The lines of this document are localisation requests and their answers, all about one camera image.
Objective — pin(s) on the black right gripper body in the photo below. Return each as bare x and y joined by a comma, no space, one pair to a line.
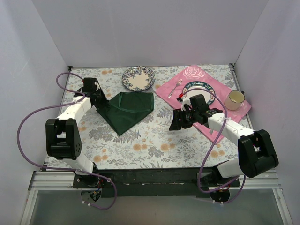
179,119

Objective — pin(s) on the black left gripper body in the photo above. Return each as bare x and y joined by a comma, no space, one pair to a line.
101,103

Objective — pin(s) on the dark green cloth napkin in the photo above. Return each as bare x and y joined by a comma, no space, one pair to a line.
126,109

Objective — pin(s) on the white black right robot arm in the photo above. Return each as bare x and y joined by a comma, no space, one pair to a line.
256,153

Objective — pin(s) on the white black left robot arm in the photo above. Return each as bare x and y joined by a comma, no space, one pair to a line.
63,140

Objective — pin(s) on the green rimmed white plate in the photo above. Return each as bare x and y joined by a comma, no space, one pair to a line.
196,88

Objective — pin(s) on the pink rose placemat cloth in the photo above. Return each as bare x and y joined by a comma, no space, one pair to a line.
195,73

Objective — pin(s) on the silver fork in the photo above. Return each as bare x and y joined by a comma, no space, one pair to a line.
177,85

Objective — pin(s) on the cream enamel mug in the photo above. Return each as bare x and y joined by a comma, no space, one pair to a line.
234,100

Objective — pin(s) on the blue floral ceramic plate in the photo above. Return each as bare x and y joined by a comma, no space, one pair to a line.
139,78

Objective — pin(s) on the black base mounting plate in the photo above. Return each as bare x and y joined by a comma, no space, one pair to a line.
151,182

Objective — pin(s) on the aluminium frame rail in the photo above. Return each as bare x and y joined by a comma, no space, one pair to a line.
52,200

